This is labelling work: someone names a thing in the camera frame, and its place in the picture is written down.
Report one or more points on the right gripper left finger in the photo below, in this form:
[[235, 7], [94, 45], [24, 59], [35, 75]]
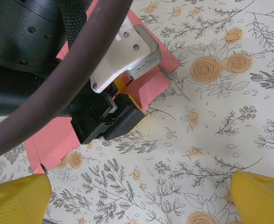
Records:
[[13, 200]]

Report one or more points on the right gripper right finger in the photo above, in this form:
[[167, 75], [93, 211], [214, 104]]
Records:
[[260, 198]]

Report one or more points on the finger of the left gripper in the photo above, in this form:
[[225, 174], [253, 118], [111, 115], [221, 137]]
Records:
[[121, 84], [125, 119]]

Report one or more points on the pink and white cloth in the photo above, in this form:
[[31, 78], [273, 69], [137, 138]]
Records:
[[50, 144]]

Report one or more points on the floral tablecloth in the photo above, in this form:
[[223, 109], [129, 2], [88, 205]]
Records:
[[197, 140]]

